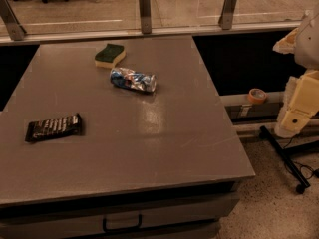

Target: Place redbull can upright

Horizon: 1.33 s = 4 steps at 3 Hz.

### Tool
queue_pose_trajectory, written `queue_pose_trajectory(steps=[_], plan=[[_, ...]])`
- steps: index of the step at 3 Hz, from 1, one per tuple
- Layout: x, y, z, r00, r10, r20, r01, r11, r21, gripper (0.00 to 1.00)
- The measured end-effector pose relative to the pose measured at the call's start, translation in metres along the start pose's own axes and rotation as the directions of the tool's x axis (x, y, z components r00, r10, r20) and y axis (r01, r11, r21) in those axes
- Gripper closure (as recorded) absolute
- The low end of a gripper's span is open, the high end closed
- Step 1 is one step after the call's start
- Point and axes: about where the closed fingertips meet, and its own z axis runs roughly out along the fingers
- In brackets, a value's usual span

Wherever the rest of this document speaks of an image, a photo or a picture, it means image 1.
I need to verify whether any black stand leg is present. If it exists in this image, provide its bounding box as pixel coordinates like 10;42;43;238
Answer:
259;126;319;194

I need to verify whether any black snack bar wrapper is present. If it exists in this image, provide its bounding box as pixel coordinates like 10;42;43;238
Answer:
25;114;82;142

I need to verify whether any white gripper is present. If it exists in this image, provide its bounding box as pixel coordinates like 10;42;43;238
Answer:
273;28;319;138

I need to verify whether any metal glass bracket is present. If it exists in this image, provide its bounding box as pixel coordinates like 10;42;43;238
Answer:
139;0;152;34
218;0;237;30
0;0;26;41

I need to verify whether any black drawer handle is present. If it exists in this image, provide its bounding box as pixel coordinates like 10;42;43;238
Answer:
102;214;143;234

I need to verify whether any crushed redbull can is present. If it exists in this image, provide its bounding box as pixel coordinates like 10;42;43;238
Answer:
110;68;157;93

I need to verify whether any grey table drawer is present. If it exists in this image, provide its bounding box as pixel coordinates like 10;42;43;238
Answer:
0;192;239;239

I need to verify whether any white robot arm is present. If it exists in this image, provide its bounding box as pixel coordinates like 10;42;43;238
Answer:
273;12;319;138

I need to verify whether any left metal glass bracket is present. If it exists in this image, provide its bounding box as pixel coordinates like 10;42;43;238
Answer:
0;0;26;41

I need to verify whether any middle metal glass bracket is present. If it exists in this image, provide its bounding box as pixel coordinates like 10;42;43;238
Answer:
139;0;152;34

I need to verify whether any right metal glass bracket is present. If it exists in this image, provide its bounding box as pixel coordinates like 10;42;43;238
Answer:
218;0;237;30

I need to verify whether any orange tape roll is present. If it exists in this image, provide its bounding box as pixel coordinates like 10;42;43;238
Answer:
247;88;267;105

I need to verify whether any grey metal rail box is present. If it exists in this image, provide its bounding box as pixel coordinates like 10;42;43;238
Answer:
220;92;283;121

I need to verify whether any black cable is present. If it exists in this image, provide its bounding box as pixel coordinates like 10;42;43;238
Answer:
282;134;319;181

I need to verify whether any green yellow sponge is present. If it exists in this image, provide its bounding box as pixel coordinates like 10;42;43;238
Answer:
95;44;126;69

